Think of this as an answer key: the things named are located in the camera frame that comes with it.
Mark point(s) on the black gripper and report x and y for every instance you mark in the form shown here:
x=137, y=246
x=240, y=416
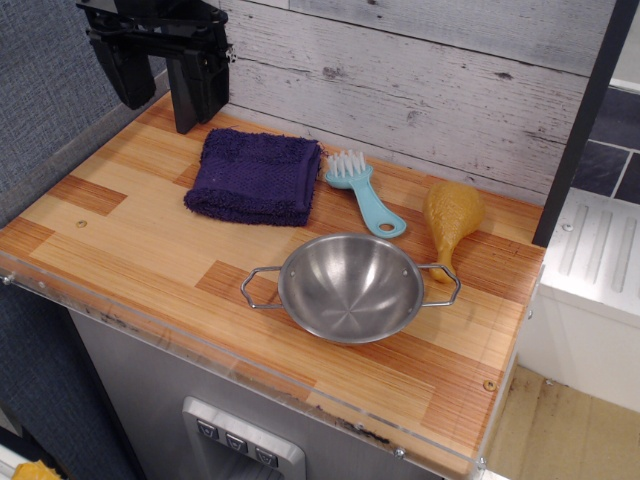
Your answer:
x=195, y=28

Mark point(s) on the stainless steel two-handled pot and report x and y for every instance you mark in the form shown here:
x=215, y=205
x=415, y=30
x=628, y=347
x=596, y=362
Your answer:
x=351, y=288

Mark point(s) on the dark blue folded towel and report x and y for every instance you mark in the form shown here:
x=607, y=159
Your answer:
x=255, y=178

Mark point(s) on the light blue dish brush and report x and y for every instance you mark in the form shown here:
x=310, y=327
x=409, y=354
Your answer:
x=348, y=170

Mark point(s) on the clear acrylic table edge guard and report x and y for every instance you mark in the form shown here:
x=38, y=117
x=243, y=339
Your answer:
x=400, y=393

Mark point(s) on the plastic toy chicken drumstick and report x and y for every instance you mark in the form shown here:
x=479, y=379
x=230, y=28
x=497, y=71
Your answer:
x=452, y=211

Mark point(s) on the silver toy fridge cabinet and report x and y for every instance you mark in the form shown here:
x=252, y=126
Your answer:
x=147, y=380

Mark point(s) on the grey water dispenser panel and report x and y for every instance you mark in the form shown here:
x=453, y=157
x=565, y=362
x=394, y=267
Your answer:
x=228, y=447

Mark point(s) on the yellow toy object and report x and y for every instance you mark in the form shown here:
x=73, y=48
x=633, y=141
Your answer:
x=34, y=471

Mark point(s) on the white toy sink drainboard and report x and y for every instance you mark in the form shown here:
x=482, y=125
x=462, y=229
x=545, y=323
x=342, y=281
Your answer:
x=594, y=251

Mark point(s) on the black vertical corner post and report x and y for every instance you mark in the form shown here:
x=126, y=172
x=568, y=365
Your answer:
x=184, y=112

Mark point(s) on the black right frame post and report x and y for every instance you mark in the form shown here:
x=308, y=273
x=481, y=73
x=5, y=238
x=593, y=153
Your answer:
x=609, y=53

